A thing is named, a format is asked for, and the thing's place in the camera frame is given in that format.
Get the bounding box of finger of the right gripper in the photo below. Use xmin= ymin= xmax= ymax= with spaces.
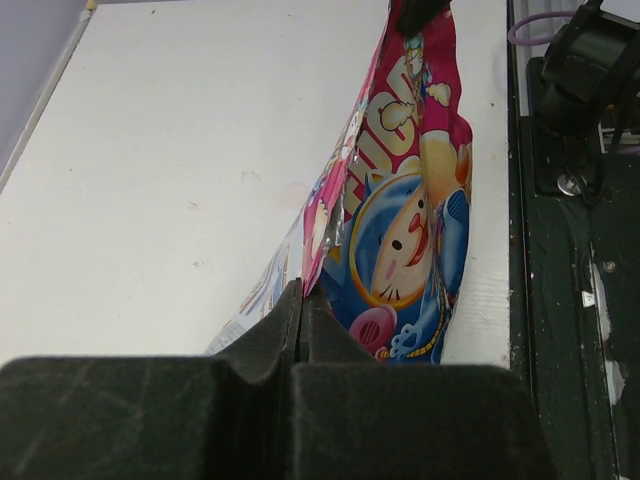
xmin=397 ymin=0 xmax=451 ymax=36

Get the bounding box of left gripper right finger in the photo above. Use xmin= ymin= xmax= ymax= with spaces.
xmin=291 ymin=294 xmax=555 ymax=479

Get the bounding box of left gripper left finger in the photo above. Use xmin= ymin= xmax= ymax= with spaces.
xmin=1 ymin=281 xmax=302 ymax=479

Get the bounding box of pink pet food bag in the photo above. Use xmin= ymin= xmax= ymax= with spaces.
xmin=208 ymin=1 xmax=472 ymax=364

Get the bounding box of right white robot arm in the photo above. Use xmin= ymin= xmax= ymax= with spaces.
xmin=507 ymin=1 xmax=639 ymax=141

